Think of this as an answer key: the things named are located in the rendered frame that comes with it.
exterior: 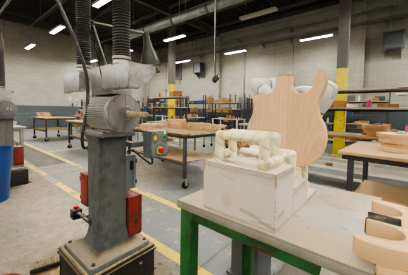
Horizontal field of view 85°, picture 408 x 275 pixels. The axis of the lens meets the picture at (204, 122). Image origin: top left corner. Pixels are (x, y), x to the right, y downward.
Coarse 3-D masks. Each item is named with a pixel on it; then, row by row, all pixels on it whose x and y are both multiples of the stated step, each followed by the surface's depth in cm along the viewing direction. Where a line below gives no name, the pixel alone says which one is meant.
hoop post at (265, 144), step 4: (264, 140) 66; (268, 140) 66; (260, 144) 67; (264, 144) 66; (268, 144) 66; (260, 148) 67; (264, 148) 66; (268, 148) 66; (260, 152) 67; (264, 152) 66; (268, 152) 66; (260, 156) 67; (264, 156) 66; (268, 156) 67; (260, 160) 67; (264, 160) 66; (260, 164) 67; (260, 168) 67; (264, 168) 66
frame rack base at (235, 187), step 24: (216, 168) 77; (240, 168) 70; (288, 168) 70; (216, 192) 77; (240, 192) 71; (264, 192) 65; (288, 192) 71; (240, 216) 71; (264, 216) 66; (288, 216) 72
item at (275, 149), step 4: (272, 140) 73; (276, 140) 72; (280, 140) 73; (272, 144) 73; (276, 144) 72; (272, 148) 73; (276, 148) 72; (272, 152) 73; (276, 152) 72; (272, 156) 73
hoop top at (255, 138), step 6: (216, 132) 78; (222, 132) 76; (228, 132) 75; (234, 132) 73; (240, 132) 72; (246, 132) 71; (222, 138) 77; (228, 138) 75; (234, 138) 73; (240, 138) 71; (246, 138) 70; (252, 138) 68; (258, 138) 67; (264, 138) 66
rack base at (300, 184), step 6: (294, 180) 84; (300, 180) 84; (306, 180) 85; (294, 186) 77; (300, 186) 79; (306, 186) 85; (294, 192) 75; (300, 192) 80; (306, 192) 85; (294, 198) 76; (300, 198) 80; (306, 198) 86; (294, 204) 76; (300, 204) 80; (294, 210) 76
